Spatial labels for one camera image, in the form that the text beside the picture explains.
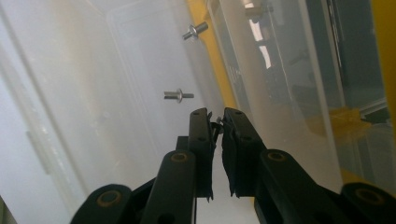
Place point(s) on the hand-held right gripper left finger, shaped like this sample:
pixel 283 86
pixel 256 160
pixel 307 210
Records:
pixel 199 149

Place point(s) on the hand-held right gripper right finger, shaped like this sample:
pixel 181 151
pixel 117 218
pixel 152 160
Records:
pixel 243 155

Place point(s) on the small silver screw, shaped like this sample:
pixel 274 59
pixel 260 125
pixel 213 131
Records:
pixel 178 95
pixel 194 31

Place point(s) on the yellow black storage organizer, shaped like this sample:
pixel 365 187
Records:
pixel 218 65

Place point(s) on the single clear plastic drawer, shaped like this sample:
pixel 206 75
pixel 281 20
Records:
pixel 93 93

